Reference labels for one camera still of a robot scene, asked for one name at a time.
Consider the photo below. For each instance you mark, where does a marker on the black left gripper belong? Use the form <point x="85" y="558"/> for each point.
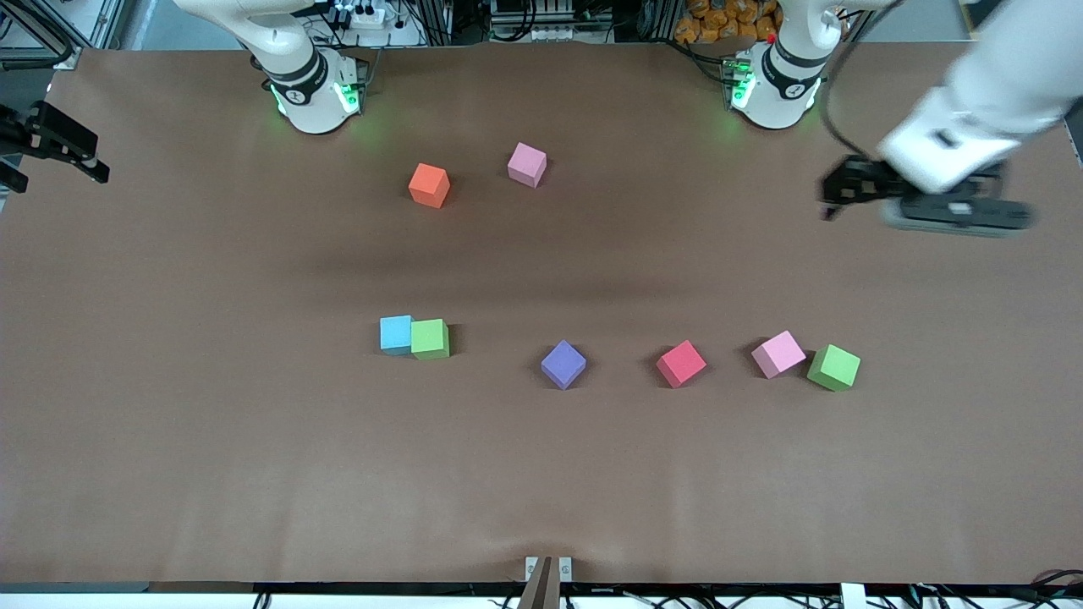
<point x="860" y="181"/>

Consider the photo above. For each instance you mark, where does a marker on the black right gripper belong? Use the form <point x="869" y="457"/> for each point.
<point x="42" y="134"/>

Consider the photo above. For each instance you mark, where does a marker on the pink foam cube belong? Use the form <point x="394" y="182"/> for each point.
<point x="527" y="162"/>
<point x="778" y="353"/>

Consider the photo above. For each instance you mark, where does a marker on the red foam cube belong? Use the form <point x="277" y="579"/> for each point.
<point x="681" y="362"/>

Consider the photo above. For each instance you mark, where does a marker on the blue foam cube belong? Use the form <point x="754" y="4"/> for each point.
<point x="394" y="332"/>

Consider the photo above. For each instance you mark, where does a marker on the green foam cube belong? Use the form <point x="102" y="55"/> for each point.
<point x="833" y="366"/>
<point x="430" y="337"/>

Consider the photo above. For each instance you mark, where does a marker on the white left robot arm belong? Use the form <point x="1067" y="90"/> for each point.
<point x="783" y="85"/>

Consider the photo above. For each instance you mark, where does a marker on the bag of oranges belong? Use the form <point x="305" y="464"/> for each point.
<point x="719" y="21"/>

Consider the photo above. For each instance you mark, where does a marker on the purple foam cube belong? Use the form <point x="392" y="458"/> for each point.
<point x="563" y="364"/>

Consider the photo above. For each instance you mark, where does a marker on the white power strip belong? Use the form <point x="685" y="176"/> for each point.
<point x="368" y="15"/>

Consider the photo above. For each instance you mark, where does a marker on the brown table cover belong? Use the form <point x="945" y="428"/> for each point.
<point x="254" y="465"/>

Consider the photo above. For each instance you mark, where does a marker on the orange foam cube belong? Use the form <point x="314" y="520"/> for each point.
<point x="429" y="184"/>

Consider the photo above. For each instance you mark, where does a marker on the white label tag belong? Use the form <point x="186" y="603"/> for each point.
<point x="853" y="597"/>

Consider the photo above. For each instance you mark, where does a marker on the aluminium frame profile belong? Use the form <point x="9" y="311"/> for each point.
<point x="66" y="57"/>

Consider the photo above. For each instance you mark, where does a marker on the metal table edge bracket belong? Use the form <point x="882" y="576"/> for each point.
<point x="548" y="584"/>

